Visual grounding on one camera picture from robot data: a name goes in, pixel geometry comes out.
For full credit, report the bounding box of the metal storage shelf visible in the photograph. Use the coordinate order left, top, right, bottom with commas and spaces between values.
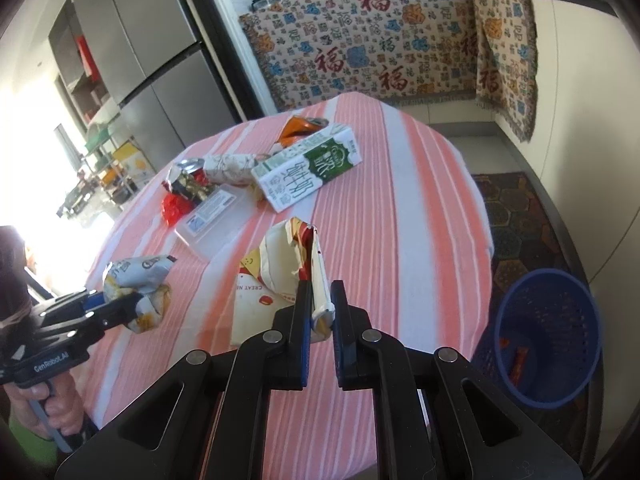
56, 126, 138, 218

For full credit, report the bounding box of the grey refrigerator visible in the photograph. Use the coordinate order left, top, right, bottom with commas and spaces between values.
73, 0, 240, 170

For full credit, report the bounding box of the white floral paper package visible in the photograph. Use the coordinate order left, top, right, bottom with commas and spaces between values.
203, 154, 269, 186

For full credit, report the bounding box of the fast food paper bag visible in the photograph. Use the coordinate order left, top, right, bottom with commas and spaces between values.
230, 217, 335, 347

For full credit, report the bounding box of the green white milk carton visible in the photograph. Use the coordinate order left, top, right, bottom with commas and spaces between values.
252, 124, 362, 212

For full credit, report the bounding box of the white kitchen cabinet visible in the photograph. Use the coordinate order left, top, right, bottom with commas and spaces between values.
515, 0, 639, 457

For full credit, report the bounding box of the gold foil wrapper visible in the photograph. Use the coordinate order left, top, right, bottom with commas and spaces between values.
167, 168, 215, 206

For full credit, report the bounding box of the yellow cardboard box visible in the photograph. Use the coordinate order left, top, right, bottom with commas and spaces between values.
113, 140, 156, 191

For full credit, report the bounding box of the orange wrapper in basket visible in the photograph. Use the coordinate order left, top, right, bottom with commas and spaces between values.
499, 337, 529, 387

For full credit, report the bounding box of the white snack bag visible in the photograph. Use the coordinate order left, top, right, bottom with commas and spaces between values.
103, 255, 177, 334

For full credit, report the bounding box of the patterned fabric cover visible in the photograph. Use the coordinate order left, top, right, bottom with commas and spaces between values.
240, 0, 537, 142

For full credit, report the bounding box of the blue plastic waste basket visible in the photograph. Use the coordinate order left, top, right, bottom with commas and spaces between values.
494, 269, 602, 410

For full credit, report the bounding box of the person's left hand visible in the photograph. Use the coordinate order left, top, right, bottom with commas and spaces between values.
3, 373, 85, 440

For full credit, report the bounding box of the red plastic bag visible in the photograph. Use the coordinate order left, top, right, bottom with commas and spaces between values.
160, 193, 194, 226

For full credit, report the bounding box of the clear plastic floss box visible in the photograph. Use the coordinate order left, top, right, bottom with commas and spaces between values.
175, 184, 256, 261

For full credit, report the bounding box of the crushed red soda can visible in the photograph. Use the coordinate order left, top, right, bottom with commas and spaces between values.
163, 157, 216, 206

